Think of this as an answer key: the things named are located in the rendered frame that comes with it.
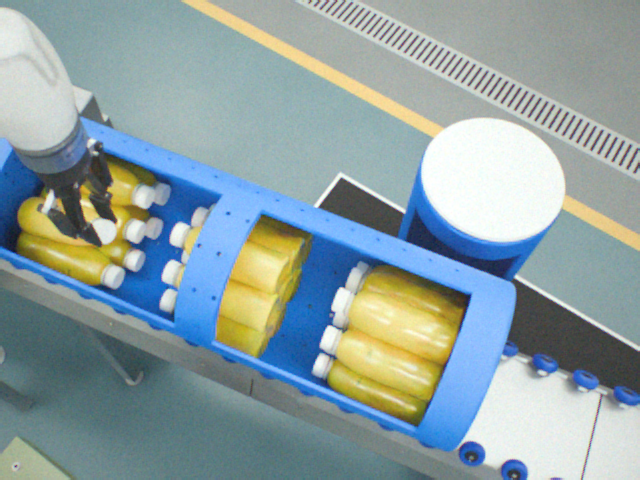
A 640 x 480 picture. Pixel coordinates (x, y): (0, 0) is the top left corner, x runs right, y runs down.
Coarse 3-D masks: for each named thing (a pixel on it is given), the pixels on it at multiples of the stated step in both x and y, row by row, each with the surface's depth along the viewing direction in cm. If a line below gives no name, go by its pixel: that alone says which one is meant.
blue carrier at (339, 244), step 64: (0, 192) 115; (192, 192) 125; (256, 192) 107; (0, 256) 113; (192, 256) 99; (320, 256) 123; (384, 256) 100; (192, 320) 102; (320, 320) 123; (320, 384) 113; (448, 384) 93; (448, 448) 100
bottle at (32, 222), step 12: (24, 204) 113; (36, 204) 112; (60, 204) 110; (24, 216) 112; (36, 216) 111; (96, 216) 108; (24, 228) 114; (36, 228) 111; (48, 228) 109; (60, 240) 110; (72, 240) 107
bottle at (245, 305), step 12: (180, 276) 109; (228, 288) 107; (240, 288) 107; (252, 288) 108; (228, 300) 106; (240, 300) 106; (252, 300) 106; (264, 300) 106; (276, 300) 108; (228, 312) 107; (240, 312) 106; (252, 312) 106; (264, 312) 105; (252, 324) 107; (264, 324) 106
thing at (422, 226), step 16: (416, 176) 134; (416, 192) 133; (416, 208) 134; (432, 208) 127; (560, 208) 128; (416, 224) 171; (432, 224) 129; (448, 224) 125; (416, 240) 181; (432, 240) 184; (448, 240) 129; (464, 240) 125; (480, 240) 124; (528, 240) 125; (448, 256) 191; (464, 256) 186; (480, 256) 129; (496, 256) 128; (512, 256) 129; (528, 256) 137; (496, 272) 172; (512, 272) 140
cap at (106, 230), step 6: (96, 222) 106; (102, 222) 106; (108, 222) 106; (96, 228) 105; (102, 228) 106; (108, 228) 107; (114, 228) 108; (102, 234) 106; (108, 234) 107; (114, 234) 108; (102, 240) 106; (108, 240) 107
